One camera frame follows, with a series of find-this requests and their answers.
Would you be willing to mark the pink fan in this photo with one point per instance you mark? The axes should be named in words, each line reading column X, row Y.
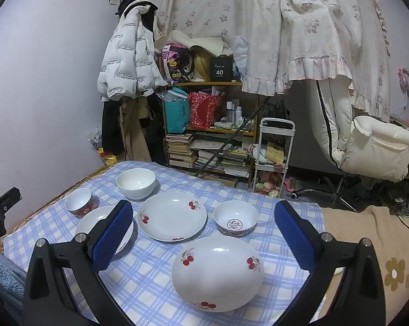
column 405, row 78

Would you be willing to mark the yellow wig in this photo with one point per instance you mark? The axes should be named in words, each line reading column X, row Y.
column 201, row 66

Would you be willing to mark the white puffer jacket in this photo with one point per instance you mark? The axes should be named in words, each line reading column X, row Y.
column 129, row 61

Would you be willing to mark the red gift bag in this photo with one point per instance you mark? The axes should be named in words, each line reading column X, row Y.
column 204, row 110

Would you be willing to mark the floral ruffled curtain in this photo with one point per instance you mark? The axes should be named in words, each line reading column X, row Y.
column 258, row 23

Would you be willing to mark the large cherry print plate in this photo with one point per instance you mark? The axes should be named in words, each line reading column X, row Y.
column 218, row 278

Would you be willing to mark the colourful patterned bag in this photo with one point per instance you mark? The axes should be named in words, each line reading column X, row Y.
column 175, row 62

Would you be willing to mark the red bowl with inside emblem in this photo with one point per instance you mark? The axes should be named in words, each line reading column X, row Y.
column 236, row 219

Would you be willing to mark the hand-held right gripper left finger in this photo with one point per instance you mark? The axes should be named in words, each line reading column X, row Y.
column 114, row 234

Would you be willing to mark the black box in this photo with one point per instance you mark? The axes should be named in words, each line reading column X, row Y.
column 221, row 69

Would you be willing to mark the black bag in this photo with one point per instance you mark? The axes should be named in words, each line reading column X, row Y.
column 275, row 110

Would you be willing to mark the blue plaid tablecloth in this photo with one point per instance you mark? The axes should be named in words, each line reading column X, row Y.
column 150, row 278

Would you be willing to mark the white office chair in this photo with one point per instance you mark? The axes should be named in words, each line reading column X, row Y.
column 374, row 149

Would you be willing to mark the teal bag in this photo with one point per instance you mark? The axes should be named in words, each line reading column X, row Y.
column 176, row 112

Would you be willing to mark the white bottle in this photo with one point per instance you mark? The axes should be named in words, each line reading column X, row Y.
column 240, row 115
column 235, row 107
column 229, row 112

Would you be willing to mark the stack of thick books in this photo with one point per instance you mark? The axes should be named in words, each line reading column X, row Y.
column 180, row 151

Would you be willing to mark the plain white bowl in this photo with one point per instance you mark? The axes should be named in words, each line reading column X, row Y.
column 136, row 183

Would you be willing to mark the yellow red packet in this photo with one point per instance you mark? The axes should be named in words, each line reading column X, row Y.
column 107, row 158

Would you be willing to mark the wooden shelf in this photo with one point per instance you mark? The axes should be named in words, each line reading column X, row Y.
column 204, row 83

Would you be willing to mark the pile of thin books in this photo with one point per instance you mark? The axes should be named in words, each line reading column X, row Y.
column 224, row 163

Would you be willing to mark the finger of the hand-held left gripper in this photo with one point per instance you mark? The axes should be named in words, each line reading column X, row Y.
column 7, row 201

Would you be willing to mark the beige trousers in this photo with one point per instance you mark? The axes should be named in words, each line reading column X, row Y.
column 134, row 132

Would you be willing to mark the black garment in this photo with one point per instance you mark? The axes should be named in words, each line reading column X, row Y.
column 112, row 129

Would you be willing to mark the dark pole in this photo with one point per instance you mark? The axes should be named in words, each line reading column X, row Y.
column 224, row 144

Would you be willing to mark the plush toy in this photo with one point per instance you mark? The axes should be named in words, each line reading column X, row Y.
column 267, row 185

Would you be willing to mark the white plastic bag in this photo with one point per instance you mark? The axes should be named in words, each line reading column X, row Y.
column 241, row 57

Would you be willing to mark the white rolling cart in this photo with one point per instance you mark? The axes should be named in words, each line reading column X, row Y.
column 275, row 122

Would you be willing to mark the yellow box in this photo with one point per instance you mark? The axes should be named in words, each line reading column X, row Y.
column 275, row 154

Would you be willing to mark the dark clothes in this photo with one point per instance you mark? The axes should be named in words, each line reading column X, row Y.
column 156, row 132

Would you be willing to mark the cream cloth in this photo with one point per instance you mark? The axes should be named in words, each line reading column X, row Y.
column 204, row 42

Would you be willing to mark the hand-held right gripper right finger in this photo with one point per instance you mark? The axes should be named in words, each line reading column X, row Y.
column 294, row 234

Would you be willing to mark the pink toy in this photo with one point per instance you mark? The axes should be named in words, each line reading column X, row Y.
column 289, row 183

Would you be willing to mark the beige flowered blanket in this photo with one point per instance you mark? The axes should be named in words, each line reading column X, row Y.
column 360, row 244

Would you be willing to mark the small red patterned bowl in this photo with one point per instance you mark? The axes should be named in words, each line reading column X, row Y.
column 80, row 202

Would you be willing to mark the white patterned snack bag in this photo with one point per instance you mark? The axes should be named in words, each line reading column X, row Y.
column 95, row 139

